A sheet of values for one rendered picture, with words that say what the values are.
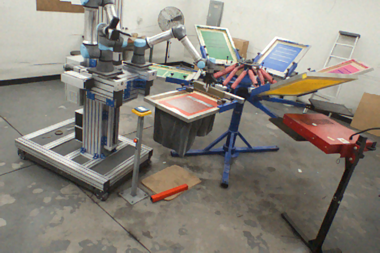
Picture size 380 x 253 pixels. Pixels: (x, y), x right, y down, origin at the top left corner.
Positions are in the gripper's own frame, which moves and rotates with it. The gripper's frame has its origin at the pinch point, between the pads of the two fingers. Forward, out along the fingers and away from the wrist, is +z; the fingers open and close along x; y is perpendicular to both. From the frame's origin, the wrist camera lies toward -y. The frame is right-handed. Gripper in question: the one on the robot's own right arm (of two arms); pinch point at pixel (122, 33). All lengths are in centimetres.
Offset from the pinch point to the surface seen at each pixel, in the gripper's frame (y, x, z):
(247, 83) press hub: 34, -202, -42
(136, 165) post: 123, -54, -25
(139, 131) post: 87, -48, -26
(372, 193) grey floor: 124, -326, 106
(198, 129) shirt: 78, -104, -7
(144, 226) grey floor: 162, -49, 15
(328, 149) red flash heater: 44, -132, 103
